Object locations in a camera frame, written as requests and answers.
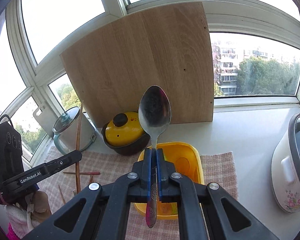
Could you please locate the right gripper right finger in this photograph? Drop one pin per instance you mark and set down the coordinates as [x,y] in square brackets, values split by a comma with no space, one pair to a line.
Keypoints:
[206,211]

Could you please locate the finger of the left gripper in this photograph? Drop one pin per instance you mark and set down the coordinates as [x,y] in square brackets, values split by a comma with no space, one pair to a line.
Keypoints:
[47,168]

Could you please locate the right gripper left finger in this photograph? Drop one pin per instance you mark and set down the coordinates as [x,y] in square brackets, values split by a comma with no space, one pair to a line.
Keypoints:
[99,212]

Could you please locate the wooden chopstick two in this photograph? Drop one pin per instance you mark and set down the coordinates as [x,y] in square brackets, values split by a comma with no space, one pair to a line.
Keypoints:
[61,195]

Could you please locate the wooden chopstick three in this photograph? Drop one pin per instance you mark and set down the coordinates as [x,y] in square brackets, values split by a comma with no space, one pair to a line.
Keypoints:
[91,180]

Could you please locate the steel spoon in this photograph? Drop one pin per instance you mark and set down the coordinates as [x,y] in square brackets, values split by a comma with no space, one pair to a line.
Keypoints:
[154,117]

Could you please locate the red chopstick horizontal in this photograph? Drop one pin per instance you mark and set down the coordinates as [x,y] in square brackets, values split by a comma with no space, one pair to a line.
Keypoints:
[84,173]

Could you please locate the gloved left hand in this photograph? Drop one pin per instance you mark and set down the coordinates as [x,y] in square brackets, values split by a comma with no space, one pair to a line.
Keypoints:
[23,220]

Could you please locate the pink plaid cloth mat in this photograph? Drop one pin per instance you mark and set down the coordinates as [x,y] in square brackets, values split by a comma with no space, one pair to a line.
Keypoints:
[218,168]

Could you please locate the white cutting board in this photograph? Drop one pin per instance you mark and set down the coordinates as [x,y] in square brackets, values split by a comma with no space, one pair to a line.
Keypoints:
[46,118]

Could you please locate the yellow plastic utensil container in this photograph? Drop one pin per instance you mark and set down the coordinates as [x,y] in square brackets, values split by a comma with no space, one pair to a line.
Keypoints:
[186,160]

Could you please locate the black pot yellow lid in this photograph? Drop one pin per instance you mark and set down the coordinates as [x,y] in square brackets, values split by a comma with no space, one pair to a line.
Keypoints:
[124,134]

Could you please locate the white floral rice cooker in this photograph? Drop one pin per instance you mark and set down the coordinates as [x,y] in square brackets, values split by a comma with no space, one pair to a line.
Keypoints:
[285,168]

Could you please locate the wooden board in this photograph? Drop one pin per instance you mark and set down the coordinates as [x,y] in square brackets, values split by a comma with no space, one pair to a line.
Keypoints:
[168,46]

